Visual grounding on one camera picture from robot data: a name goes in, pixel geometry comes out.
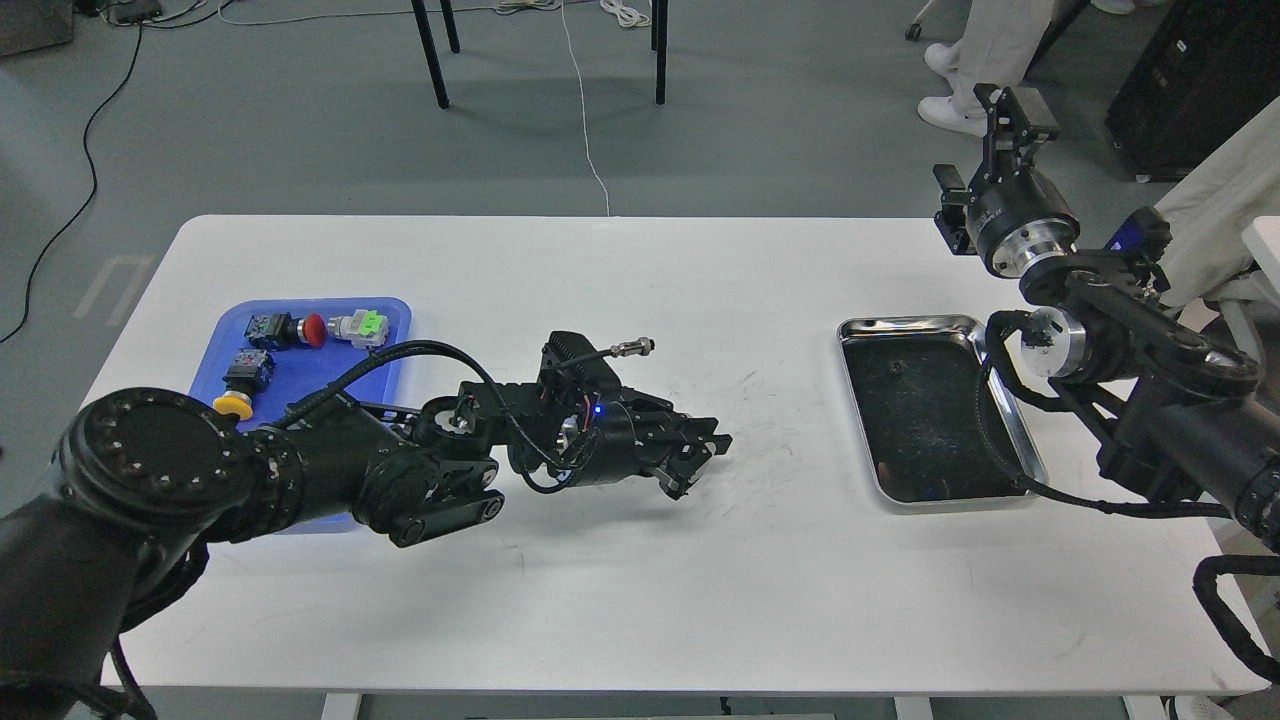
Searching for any black chair leg left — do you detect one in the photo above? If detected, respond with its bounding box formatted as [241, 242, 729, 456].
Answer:
[410, 0, 461, 110]

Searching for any black equipment case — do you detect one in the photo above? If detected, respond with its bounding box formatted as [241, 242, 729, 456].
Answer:
[1105, 1, 1279, 183]

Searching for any black floor cable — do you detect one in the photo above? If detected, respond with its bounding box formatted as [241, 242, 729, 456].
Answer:
[0, 0, 230, 346]

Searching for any blue plastic tray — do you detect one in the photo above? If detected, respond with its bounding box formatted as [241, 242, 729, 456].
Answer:
[191, 299, 411, 541]

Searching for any red push button switch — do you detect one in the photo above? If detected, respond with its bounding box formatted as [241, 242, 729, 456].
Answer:
[243, 313, 326, 352]

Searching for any beige cloth cover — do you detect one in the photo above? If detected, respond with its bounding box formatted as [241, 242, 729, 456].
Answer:
[1155, 99, 1279, 307]

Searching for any black chair leg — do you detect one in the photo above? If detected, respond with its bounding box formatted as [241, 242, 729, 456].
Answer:
[410, 0, 461, 110]
[650, 0, 669, 106]

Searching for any silver metal tray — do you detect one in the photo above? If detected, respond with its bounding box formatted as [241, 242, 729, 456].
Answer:
[836, 314, 1050, 514]

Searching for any green white switch module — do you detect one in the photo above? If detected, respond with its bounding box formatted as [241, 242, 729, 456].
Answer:
[326, 309, 390, 350]

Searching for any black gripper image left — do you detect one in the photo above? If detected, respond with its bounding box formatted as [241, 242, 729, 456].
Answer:
[508, 331, 718, 501]

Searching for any yellow push button switch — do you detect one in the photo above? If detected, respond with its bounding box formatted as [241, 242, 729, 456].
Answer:
[211, 348, 276, 421]

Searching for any white floor cable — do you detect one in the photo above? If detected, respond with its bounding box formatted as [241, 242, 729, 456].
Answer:
[495, 0, 652, 217]

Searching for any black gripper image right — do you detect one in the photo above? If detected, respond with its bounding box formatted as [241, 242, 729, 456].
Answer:
[933, 85, 1080, 279]

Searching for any person white shoe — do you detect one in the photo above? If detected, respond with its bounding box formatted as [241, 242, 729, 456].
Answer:
[916, 96, 987, 137]

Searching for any black chair leg right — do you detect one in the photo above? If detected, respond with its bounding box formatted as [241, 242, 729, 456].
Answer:
[650, 0, 669, 106]

